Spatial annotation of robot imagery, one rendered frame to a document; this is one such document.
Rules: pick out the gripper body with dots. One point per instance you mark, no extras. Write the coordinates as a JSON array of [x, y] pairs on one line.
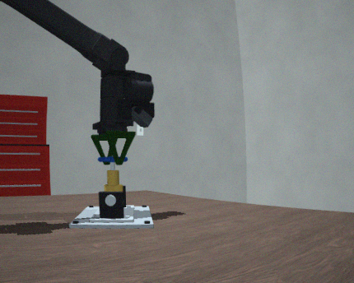
[[109, 116]]

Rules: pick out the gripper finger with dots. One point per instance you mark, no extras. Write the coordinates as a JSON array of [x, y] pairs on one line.
[[111, 135], [96, 139]]

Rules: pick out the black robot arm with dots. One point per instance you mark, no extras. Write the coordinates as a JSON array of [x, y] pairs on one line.
[[137, 88]]

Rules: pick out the black and brass valve with blue handwheel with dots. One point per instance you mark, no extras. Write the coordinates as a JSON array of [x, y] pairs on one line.
[[112, 201]]

